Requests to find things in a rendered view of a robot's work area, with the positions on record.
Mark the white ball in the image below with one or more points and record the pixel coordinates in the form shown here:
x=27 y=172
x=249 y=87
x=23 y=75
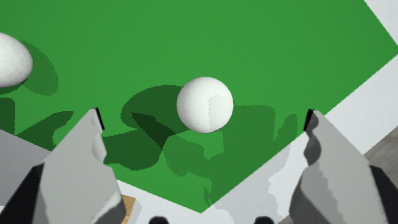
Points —
x=16 y=62
x=204 y=105

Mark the green turf mat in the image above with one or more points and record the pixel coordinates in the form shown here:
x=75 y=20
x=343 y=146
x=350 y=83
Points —
x=131 y=58

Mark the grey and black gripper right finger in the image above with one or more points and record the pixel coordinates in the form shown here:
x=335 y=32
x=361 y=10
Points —
x=340 y=186

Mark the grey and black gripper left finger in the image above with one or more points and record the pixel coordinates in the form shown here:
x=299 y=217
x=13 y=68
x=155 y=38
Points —
x=71 y=186

